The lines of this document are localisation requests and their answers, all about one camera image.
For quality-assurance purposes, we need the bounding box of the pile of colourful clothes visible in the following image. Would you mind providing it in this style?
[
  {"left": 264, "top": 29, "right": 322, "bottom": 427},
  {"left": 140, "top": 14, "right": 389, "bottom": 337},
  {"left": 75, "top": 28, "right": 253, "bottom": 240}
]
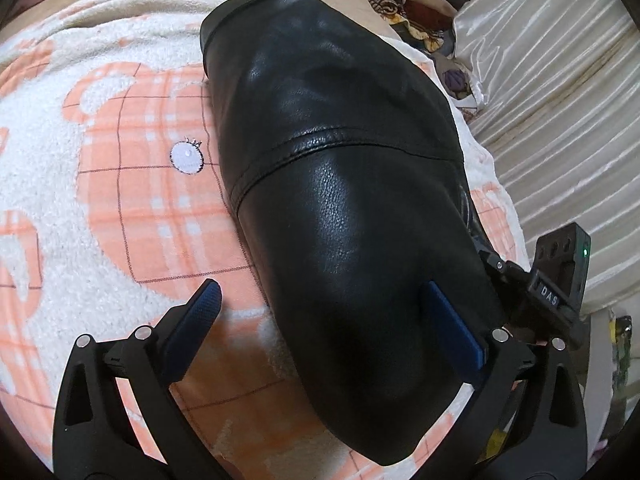
[{"left": 327, "top": 0, "right": 478, "bottom": 113}]

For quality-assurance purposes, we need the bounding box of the black leather jacket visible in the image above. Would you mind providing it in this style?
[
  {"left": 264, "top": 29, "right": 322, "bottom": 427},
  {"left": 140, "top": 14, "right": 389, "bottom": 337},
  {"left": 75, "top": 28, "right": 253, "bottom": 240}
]
[{"left": 200, "top": 0, "right": 511, "bottom": 467}]

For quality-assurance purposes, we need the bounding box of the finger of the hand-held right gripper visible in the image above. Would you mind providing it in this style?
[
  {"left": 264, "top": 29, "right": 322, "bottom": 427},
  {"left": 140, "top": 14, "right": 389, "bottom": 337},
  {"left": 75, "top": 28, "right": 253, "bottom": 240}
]
[{"left": 477, "top": 249, "right": 532, "bottom": 292}]

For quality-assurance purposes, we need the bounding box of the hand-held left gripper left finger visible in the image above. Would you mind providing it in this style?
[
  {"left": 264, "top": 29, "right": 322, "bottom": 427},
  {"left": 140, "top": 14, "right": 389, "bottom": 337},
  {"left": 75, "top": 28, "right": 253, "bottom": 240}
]
[{"left": 51, "top": 278, "right": 236, "bottom": 480}]

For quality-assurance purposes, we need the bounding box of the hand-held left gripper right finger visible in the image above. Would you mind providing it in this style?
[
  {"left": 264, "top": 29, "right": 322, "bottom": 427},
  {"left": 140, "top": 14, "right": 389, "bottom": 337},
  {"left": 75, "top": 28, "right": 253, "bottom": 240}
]
[{"left": 405, "top": 281, "right": 588, "bottom": 480}]

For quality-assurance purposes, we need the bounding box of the white orange printed blanket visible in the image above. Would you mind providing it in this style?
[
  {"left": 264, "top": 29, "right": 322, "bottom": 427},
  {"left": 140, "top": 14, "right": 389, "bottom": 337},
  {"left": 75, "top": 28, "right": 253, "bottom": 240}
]
[{"left": 0, "top": 0, "right": 531, "bottom": 480}]

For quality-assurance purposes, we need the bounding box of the white satin curtain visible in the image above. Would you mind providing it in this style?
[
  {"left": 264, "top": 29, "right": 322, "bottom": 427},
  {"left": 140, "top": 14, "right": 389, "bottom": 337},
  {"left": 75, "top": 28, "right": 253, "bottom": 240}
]
[{"left": 452, "top": 0, "right": 640, "bottom": 313}]

